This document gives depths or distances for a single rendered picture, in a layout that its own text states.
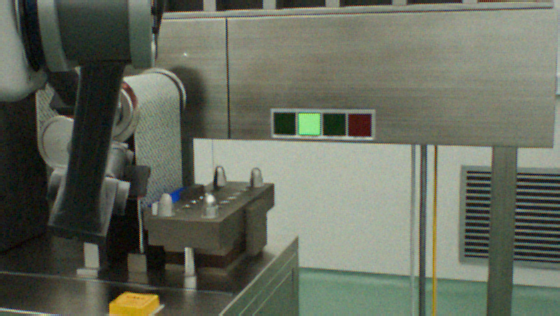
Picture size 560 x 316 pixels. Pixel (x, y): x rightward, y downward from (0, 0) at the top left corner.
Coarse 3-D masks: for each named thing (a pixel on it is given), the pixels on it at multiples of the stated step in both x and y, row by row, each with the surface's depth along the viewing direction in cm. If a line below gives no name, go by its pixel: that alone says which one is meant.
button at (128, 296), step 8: (120, 296) 146; (128, 296) 146; (136, 296) 146; (144, 296) 146; (152, 296) 146; (112, 304) 142; (120, 304) 142; (128, 304) 142; (136, 304) 142; (144, 304) 142; (152, 304) 144; (112, 312) 142; (120, 312) 142; (128, 312) 141; (136, 312) 141; (144, 312) 141
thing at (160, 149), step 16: (160, 128) 176; (176, 128) 185; (144, 144) 169; (160, 144) 177; (176, 144) 185; (144, 160) 169; (160, 160) 177; (176, 160) 186; (160, 176) 177; (176, 176) 186; (160, 192) 177
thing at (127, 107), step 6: (120, 96) 164; (126, 96) 163; (126, 102) 163; (126, 108) 164; (126, 114) 164; (120, 120) 165; (126, 120) 164; (120, 126) 165; (126, 126) 164; (114, 132) 166; (120, 132) 165
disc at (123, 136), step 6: (126, 84) 163; (126, 90) 164; (132, 90) 163; (132, 96) 163; (132, 102) 164; (138, 102) 163; (132, 108) 164; (138, 108) 163; (132, 114) 164; (138, 114) 164; (132, 120) 164; (138, 120) 164; (132, 126) 164; (126, 132) 165; (132, 132) 165; (114, 138) 166; (120, 138) 166; (126, 138) 165
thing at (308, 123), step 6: (300, 114) 185; (306, 114) 184; (312, 114) 184; (318, 114) 183; (300, 120) 185; (306, 120) 184; (312, 120) 184; (318, 120) 183; (300, 126) 185; (306, 126) 185; (312, 126) 184; (318, 126) 184; (300, 132) 185; (306, 132) 185; (312, 132) 184; (318, 132) 184
